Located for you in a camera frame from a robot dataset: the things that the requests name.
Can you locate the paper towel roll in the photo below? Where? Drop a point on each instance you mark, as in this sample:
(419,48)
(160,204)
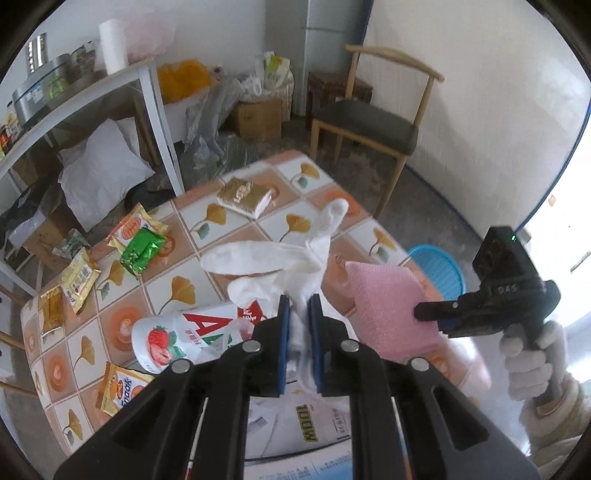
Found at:
(111,46)

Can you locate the white side table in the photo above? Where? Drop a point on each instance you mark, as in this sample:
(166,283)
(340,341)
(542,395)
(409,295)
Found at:
(115,78)

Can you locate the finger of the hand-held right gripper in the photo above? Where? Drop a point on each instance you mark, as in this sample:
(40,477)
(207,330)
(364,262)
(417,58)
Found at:
(434,311)

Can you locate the metal pot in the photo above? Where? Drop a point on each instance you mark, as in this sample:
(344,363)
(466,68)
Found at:
(41,92)

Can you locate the blue plastic basket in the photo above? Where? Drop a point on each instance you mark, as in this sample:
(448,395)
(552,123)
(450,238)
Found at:
(438,272)

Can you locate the dark wooden stool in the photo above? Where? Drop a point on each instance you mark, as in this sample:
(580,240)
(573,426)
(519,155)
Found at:
(339,85)

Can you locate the white bag green print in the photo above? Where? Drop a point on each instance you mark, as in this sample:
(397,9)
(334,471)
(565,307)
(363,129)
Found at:
(274,69)

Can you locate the yellow plastic bag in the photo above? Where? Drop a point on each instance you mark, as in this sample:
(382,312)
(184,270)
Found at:
(182,78)

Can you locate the white milk bottle red cap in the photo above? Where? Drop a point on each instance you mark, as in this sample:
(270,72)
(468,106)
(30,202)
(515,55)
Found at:
(161,341)

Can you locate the grey plastic bag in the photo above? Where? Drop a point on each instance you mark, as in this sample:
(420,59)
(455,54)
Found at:
(217,101)

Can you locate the yellow snack packet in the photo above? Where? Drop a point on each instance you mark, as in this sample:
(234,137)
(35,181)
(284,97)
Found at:
(79,279)

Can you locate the white mattress blue edge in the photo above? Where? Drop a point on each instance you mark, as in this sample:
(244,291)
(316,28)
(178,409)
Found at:
(485,92)

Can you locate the grey refrigerator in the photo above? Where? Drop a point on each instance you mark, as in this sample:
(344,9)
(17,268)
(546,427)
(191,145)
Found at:
(332,46)

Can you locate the gold brown wrapped pack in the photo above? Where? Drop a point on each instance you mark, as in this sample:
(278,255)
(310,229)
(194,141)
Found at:
(240,194)

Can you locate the white cotton glove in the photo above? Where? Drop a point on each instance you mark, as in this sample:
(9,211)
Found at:
(277,258)

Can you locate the metal utensil holder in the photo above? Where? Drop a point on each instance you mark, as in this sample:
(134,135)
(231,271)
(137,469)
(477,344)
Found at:
(37,53)

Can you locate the person's right hand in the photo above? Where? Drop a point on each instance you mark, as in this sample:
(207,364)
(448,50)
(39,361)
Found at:
(521,369)

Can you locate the pink sponge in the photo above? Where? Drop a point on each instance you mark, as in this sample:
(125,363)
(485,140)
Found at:
(388,304)

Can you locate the gold snack packet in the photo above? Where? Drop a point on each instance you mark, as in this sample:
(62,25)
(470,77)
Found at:
(51,309)

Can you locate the orange red snack packet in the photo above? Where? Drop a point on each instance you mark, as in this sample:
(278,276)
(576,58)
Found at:
(134,226)

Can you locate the dark cloth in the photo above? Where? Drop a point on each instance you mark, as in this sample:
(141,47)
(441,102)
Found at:
(27,207)

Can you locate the green foil snack packet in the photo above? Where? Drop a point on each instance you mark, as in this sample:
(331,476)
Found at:
(143,251)

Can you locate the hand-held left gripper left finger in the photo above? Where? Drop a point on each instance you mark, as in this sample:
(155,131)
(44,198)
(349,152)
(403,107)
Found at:
(283,350)

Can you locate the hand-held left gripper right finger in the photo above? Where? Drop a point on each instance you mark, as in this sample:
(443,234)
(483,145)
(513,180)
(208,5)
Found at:
(316,350)

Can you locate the white pillow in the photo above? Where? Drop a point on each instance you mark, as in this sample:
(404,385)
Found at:
(101,175)

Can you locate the white cardboard product box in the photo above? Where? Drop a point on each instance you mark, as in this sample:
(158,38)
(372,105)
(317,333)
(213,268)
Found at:
(300,429)

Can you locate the pink plastic bag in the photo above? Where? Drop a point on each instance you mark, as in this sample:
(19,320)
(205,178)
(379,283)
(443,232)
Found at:
(147,37)

